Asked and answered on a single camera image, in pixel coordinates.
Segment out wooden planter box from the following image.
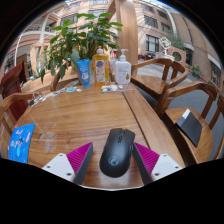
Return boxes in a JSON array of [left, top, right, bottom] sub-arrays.
[[20, 75, 54, 95]]

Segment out blue squeeze tube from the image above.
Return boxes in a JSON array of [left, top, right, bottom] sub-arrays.
[[76, 58, 91, 89]]

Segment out dark red wooden podium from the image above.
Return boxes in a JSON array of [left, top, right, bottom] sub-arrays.
[[0, 61, 29, 121]]

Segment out white geometric sculpture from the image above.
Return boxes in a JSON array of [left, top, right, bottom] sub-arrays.
[[158, 36, 173, 56]]

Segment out wooden armchair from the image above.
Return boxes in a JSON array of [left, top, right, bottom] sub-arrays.
[[49, 68, 81, 93], [155, 81, 224, 167], [0, 92, 38, 159], [130, 57, 190, 102]]

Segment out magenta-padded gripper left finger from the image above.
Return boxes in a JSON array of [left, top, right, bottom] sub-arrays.
[[41, 142, 94, 185]]

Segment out green potted plant white pot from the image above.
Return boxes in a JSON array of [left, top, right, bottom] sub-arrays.
[[39, 12, 124, 84]]

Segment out white pump bottle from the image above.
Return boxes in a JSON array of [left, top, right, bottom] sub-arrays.
[[114, 48, 132, 85]]

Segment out clear small tray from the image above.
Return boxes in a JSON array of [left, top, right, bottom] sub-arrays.
[[101, 84, 133, 94]]

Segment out black notebook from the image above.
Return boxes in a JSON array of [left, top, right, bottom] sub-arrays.
[[175, 108, 204, 148]]

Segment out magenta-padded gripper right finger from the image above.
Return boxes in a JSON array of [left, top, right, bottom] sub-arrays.
[[132, 141, 184, 186]]

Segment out blue printed mouse pad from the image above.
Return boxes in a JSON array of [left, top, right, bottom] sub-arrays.
[[7, 123, 36, 165]]

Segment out black computer mouse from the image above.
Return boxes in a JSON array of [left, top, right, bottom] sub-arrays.
[[99, 127, 136, 178]]

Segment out yellow dish soap bottle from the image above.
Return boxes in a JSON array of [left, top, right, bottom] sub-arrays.
[[92, 45, 111, 88]]

